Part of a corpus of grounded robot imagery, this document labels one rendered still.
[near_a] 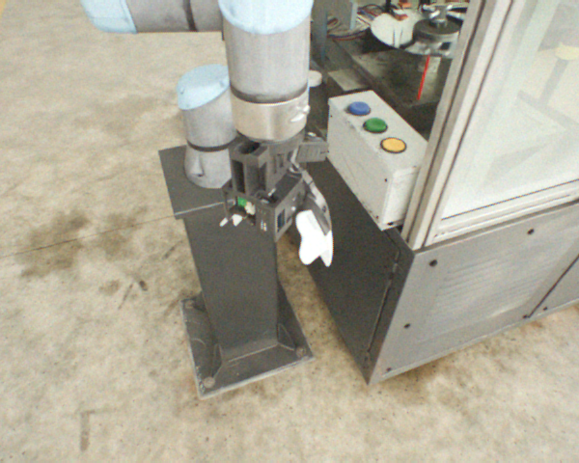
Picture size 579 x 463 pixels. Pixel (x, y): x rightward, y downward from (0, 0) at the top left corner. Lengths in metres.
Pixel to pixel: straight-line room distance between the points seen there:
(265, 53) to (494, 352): 1.46
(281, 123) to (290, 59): 0.06
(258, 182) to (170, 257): 1.39
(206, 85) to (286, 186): 0.42
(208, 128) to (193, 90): 0.08
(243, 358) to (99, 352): 0.52
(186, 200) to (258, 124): 0.54
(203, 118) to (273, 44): 0.50
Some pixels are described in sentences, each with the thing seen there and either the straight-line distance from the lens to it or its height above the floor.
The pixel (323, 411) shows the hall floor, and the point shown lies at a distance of 1.42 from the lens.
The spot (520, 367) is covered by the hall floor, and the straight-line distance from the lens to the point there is 1.68.
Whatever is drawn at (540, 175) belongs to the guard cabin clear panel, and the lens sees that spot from 0.94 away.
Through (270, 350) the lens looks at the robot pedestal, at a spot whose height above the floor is 0.01.
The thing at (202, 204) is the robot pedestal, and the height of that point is 0.75.
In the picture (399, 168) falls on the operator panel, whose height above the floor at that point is 0.90.
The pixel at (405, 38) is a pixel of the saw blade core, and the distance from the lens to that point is 1.13.
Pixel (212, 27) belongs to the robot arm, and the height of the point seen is 1.18.
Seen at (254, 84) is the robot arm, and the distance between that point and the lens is 0.37.
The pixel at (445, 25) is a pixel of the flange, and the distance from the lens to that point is 1.19.
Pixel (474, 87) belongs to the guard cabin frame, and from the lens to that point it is 0.63.
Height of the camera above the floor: 1.34
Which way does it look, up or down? 47 degrees down
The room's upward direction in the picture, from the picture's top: straight up
